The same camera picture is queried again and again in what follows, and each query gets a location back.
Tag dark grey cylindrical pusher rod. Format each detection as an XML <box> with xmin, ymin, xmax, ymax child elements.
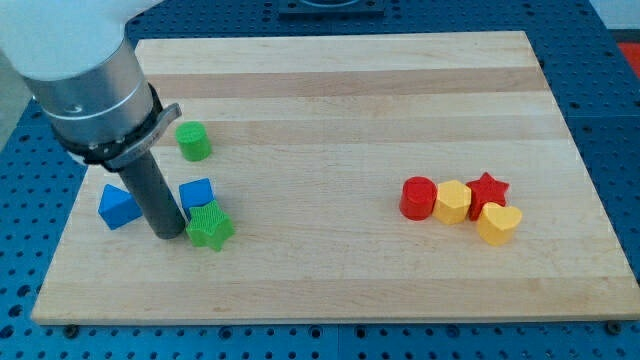
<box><xmin>118</xmin><ymin>151</ymin><xmax>186</xmax><ymax>239</ymax></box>

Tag blue triangle block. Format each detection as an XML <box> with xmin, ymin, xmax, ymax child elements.
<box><xmin>98</xmin><ymin>184</ymin><xmax>142</xmax><ymax>230</ymax></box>

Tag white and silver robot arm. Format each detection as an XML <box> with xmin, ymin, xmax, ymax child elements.
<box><xmin>1</xmin><ymin>0</ymin><xmax>186</xmax><ymax>239</ymax></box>

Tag blue cube block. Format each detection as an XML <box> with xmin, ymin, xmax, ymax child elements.
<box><xmin>179</xmin><ymin>178</ymin><xmax>215</xmax><ymax>220</ymax></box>

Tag green cylinder block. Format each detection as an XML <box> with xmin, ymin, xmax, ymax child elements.
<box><xmin>175</xmin><ymin>121</ymin><xmax>212</xmax><ymax>162</ymax></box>

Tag green star block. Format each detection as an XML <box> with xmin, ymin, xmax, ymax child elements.
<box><xmin>186</xmin><ymin>200</ymin><xmax>235</xmax><ymax>252</ymax></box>

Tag red cylinder block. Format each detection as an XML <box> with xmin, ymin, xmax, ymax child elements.
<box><xmin>399</xmin><ymin>176</ymin><xmax>437</xmax><ymax>221</ymax></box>

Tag yellow hexagon block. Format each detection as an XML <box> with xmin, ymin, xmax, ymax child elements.
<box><xmin>432</xmin><ymin>180</ymin><xmax>472</xmax><ymax>225</ymax></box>

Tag red star block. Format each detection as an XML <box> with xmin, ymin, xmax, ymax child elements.
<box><xmin>466</xmin><ymin>172</ymin><xmax>510</xmax><ymax>221</ymax></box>

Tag yellow heart block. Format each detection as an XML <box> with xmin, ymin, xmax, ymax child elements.
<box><xmin>476</xmin><ymin>202</ymin><xmax>523</xmax><ymax>246</ymax></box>

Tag dark robot base mount plate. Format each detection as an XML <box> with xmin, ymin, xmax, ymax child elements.
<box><xmin>276</xmin><ymin>0</ymin><xmax>387</xmax><ymax>17</ymax></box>

